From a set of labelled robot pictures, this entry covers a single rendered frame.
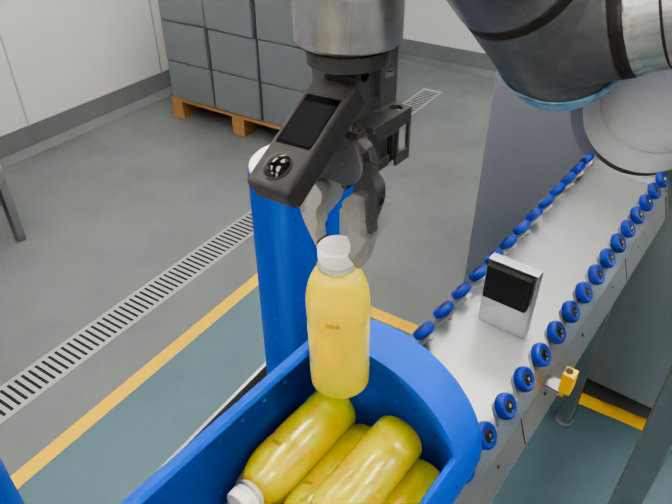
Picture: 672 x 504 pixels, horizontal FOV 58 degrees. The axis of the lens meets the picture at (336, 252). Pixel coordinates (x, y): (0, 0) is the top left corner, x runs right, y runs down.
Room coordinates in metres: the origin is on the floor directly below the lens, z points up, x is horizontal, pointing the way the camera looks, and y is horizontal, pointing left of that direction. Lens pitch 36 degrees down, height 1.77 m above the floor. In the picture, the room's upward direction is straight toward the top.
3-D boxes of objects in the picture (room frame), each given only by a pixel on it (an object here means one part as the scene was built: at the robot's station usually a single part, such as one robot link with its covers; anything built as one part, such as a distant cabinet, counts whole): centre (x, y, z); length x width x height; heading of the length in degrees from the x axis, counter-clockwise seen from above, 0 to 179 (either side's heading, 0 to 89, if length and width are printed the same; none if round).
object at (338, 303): (0.50, 0.00, 1.31); 0.07 x 0.07 x 0.19
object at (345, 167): (0.52, -0.02, 1.55); 0.09 x 0.08 x 0.12; 143
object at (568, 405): (1.42, -0.81, 0.31); 0.06 x 0.06 x 0.63; 52
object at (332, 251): (0.50, 0.00, 1.41); 0.04 x 0.04 x 0.02
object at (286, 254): (1.41, 0.09, 0.59); 0.28 x 0.28 x 0.88
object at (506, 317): (0.90, -0.33, 1.00); 0.10 x 0.04 x 0.15; 52
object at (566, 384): (0.79, -0.40, 0.92); 0.08 x 0.03 x 0.05; 52
